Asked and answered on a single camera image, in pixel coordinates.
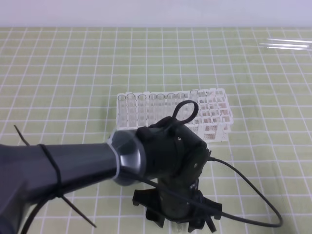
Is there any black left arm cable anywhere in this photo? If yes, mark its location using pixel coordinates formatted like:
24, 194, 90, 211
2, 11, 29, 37
36, 99, 284, 234

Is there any clear test tube in rack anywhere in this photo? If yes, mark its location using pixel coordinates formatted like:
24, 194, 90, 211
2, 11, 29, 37
175, 92, 185, 105
189, 89, 198, 102
156, 93, 165, 121
167, 93, 176, 116

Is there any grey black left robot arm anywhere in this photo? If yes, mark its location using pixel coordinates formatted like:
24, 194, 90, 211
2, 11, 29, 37
0, 117, 222, 234

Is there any clear glass test tube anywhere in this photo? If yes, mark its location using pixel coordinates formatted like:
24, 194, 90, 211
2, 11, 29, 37
172, 223, 187, 234

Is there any green grid tablecloth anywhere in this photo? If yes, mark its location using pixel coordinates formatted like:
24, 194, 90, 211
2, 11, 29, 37
0, 27, 312, 234

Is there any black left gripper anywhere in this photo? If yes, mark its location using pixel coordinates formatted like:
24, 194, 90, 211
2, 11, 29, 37
132, 180, 222, 232

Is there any black cable tie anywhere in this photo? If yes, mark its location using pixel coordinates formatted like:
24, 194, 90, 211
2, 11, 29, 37
14, 124, 97, 228

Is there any white plastic test tube rack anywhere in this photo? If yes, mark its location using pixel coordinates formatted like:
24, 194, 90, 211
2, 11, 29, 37
116, 88, 234, 143

